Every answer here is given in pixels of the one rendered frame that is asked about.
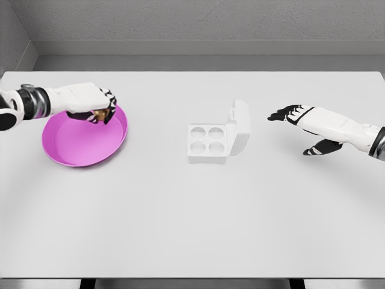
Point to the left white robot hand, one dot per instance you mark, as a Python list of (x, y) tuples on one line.
[(81, 97)]

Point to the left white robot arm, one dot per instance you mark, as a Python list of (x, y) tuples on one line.
[(33, 100)]

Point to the pink round plate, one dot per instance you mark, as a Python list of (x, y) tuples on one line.
[(81, 144)]

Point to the brown egg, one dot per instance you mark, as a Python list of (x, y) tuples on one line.
[(100, 114)]

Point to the white egg box with lid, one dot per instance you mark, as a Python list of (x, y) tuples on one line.
[(207, 150)]

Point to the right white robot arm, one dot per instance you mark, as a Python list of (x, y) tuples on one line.
[(362, 135)]

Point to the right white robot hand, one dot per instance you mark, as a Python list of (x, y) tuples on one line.
[(322, 123)]

